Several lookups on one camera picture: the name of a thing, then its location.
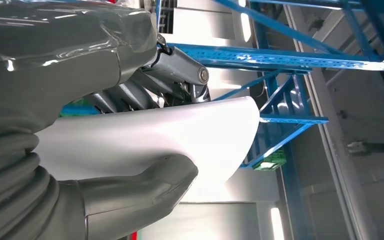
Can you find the ceiling light strip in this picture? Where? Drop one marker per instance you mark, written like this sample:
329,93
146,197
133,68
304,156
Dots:
245,23
277,225

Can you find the long blue steel shelf rack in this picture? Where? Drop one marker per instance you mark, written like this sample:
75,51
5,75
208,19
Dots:
278,58

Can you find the green plastic crate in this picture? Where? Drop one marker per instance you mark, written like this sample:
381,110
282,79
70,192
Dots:
271,162

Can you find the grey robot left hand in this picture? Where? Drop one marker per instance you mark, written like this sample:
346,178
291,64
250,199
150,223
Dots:
62,49

